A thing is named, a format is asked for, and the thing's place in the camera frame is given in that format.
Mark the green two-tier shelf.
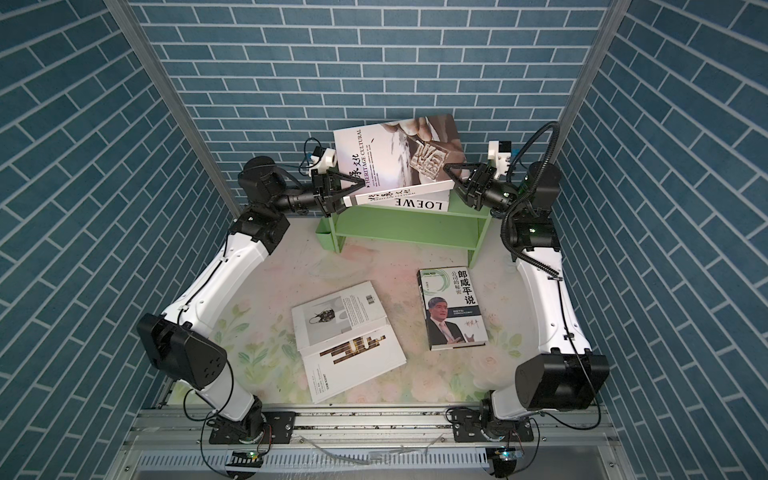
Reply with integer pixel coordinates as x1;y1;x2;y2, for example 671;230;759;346
316;191;491;267

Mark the white-backed heritage culture book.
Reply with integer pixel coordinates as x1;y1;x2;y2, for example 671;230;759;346
334;114;466;207

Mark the left circuit board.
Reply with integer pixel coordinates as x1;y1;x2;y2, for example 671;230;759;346
225;451;264;472

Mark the right circuit board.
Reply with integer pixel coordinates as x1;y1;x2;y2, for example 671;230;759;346
486;447;523;470

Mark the Chinese book with man portrait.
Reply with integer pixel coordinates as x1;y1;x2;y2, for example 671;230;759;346
417;266;488;351

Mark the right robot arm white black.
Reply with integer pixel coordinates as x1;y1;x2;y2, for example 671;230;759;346
443;161;610;423

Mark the white Loewe Foundation book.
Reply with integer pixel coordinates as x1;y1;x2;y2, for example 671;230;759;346
366;190;450;212

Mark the white booklet with brown bars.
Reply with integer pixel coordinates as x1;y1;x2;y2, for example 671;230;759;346
304;325;406;404

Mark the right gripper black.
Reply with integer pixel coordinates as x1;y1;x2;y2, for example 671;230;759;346
445;167;525;224

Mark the white slotted cable duct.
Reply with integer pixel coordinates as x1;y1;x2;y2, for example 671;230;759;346
136;448;490;473

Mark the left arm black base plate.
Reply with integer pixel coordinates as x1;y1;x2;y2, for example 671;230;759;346
206;410;296;445

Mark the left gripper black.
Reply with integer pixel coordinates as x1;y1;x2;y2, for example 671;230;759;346
267;173;362;220

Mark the circuit board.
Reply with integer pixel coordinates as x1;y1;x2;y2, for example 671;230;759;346
225;451;264;472
486;447;523;470

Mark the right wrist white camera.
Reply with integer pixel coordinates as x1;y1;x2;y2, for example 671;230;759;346
487;140;512;180

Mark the white magazine with handbag photo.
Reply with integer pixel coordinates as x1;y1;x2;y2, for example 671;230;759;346
291;281;388;357

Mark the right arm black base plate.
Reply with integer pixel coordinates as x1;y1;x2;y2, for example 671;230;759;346
444;406;534;443

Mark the aluminium front rail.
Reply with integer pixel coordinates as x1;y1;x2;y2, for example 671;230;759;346
122;404;625;450

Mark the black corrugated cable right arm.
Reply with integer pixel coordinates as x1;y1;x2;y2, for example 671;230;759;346
500;121;565;277

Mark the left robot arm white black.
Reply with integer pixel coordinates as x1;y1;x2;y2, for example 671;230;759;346
137;156;365;427

